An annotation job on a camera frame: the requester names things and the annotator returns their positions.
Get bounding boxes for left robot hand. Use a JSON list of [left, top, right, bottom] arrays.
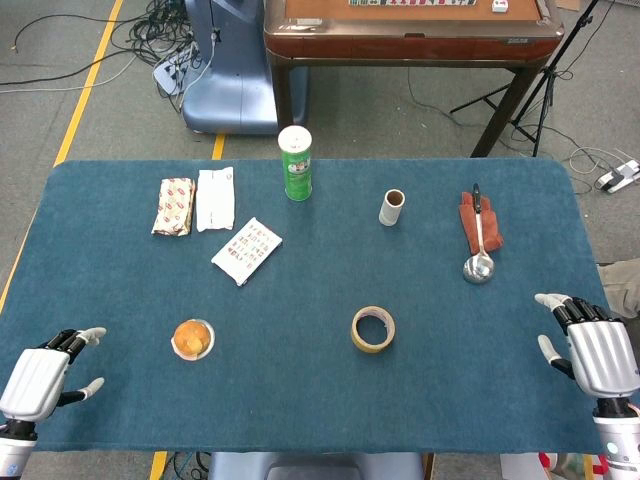
[[0, 327, 108, 424]]

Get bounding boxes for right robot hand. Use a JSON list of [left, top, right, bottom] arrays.
[[533, 292, 640, 401]]

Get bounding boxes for orange jelly cup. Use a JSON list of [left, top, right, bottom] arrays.
[[170, 318, 217, 362]]

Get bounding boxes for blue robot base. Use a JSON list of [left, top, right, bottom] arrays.
[[181, 0, 308, 135]]

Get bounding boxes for red white item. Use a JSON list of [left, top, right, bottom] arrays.
[[537, 452, 609, 480]]

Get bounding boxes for metal ladle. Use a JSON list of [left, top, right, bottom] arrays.
[[462, 183, 497, 285]]

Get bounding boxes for brown folded cloth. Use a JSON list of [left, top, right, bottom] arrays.
[[458, 191, 505, 253]]

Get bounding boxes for white foot pedal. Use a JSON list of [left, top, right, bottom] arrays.
[[593, 158, 640, 194]]

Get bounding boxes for red patterned snack packet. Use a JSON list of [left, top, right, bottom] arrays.
[[151, 177, 196, 237]]

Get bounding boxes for grey blue robot chassis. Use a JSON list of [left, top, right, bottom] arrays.
[[207, 452, 425, 480]]

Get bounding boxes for yellow tape roll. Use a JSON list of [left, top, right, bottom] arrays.
[[350, 305, 397, 354]]

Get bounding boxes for white printed card box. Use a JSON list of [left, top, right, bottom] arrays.
[[210, 216, 284, 288]]

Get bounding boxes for cardboard tube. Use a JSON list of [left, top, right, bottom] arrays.
[[378, 188, 406, 227]]

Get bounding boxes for white snack packet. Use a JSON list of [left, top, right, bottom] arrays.
[[195, 166, 236, 233]]

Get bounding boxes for blue table cloth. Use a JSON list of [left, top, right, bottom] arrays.
[[0, 158, 640, 455]]

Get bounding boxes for black tripod stand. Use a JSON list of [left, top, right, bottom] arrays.
[[449, 0, 601, 158]]

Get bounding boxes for grey power strip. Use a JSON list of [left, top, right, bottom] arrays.
[[152, 42, 201, 96]]

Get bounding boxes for green chips can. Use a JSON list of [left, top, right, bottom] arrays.
[[277, 125, 314, 202]]

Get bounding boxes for brown mahjong table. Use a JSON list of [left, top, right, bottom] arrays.
[[263, 0, 566, 159]]

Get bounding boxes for mahjong tile row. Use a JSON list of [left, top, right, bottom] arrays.
[[348, 0, 478, 8]]

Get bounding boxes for white floor cable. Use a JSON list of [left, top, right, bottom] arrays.
[[562, 146, 631, 176]]

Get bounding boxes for black cable bundle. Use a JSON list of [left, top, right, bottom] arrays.
[[9, 0, 201, 114]]

